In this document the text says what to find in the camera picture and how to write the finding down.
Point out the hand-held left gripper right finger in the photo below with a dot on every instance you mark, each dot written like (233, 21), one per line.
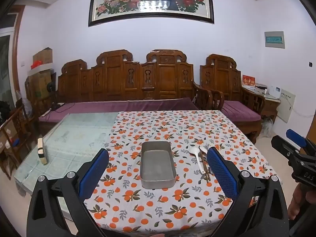
(222, 172)

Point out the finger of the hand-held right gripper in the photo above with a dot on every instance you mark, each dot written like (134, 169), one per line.
(296, 138)
(281, 144)

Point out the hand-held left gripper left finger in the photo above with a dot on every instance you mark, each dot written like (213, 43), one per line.
(95, 170)

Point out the slim steel fork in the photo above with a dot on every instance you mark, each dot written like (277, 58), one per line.
(211, 146)

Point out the steel spoon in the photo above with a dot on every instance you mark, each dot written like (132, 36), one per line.
(203, 150)

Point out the white plastic spoon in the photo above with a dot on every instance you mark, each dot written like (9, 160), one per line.
(194, 151)

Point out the rectangular metal tray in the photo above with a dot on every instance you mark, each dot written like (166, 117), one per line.
(158, 165)

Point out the person's right hand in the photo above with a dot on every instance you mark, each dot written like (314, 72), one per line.
(300, 202)

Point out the white plastic bag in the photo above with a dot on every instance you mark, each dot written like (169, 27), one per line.
(267, 128)

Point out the wooden side table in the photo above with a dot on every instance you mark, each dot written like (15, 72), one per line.
(270, 106)

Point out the white desk device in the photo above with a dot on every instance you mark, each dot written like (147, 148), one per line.
(274, 91)

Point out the purple armchair cushion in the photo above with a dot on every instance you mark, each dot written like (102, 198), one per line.
(239, 109)

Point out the wooden block with black band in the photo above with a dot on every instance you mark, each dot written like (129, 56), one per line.
(42, 158)

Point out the white printer box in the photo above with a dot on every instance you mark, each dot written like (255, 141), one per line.
(261, 87)

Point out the long purple sofa cushion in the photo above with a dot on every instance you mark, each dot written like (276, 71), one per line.
(98, 106)

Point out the red gift box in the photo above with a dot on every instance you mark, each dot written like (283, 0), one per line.
(248, 81)

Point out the orange print tablecloth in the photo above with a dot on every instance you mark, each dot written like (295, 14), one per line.
(158, 128)

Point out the carved wooden armchair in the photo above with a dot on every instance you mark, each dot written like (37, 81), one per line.
(222, 76)

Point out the wooden side chair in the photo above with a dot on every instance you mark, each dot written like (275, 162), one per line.
(21, 118)

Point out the carved wooden sofa bench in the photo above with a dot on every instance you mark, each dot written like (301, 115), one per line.
(116, 79)

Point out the black fan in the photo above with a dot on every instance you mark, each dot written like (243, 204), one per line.
(51, 87)

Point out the large brown cardboard box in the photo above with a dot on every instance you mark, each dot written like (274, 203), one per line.
(39, 84)

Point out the white flat box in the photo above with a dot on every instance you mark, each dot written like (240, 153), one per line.
(40, 69)

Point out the red plastic bag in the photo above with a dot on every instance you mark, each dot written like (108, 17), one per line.
(37, 64)

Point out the small brown cardboard box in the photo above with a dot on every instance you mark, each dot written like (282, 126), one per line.
(44, 55)

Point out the framed flower painting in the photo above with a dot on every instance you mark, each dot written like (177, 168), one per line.
(118, 0)

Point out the white wall cabinet door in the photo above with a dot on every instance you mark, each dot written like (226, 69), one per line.
(286, 105)

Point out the grey wall electrical panel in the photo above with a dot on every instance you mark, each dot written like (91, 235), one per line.
(274, 39)

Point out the wooden door frame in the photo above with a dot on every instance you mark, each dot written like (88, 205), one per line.
(17, 54)

